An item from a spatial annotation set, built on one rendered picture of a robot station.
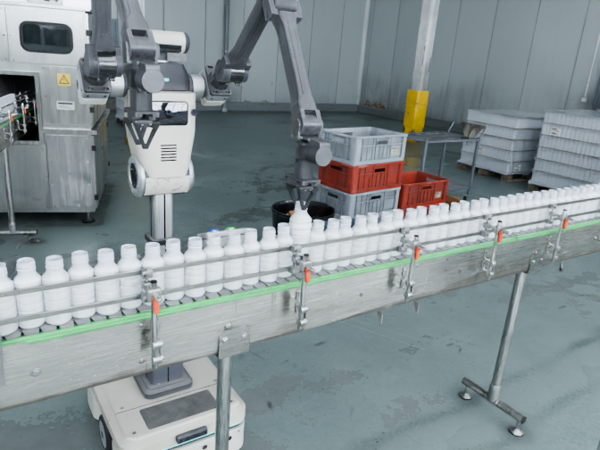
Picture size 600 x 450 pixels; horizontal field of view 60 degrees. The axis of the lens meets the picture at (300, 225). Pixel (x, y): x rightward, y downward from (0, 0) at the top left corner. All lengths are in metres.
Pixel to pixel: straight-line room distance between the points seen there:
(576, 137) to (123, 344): 7.21
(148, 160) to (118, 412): 1.01
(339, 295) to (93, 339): 0.77
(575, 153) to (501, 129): 1.29
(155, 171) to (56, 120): 3.14
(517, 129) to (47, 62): 6.43
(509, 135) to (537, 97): 4.48
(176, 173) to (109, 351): 0.79
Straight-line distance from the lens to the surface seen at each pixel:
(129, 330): 1.42
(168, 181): 1.98
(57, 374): 1.43
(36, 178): 5.17
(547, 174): 8.22
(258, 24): 1.79
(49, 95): 5.02
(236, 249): 1.47
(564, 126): 8.09
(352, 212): 4.06
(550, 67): 12.99
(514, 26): 13.63
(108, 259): 1.36
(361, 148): 3.97
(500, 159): 8.77
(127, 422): 2.25
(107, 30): 1.78
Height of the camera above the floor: 1.66
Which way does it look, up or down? 18 degrees down
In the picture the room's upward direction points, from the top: 5 degrees clockwise
